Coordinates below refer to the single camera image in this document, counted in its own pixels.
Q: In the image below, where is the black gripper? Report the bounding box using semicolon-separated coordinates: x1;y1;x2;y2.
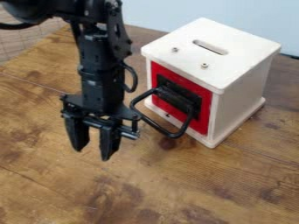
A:
61;94;141;161

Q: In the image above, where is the red drawer with black handle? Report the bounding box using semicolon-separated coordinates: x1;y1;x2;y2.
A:
130;61;213;138

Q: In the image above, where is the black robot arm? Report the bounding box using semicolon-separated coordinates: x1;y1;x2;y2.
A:
0;0;141;160

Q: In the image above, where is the white wooden drawer box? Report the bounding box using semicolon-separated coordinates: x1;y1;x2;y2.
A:
142;17;282;148

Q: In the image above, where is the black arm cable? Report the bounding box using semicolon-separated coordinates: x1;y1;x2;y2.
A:
121;62;139;94

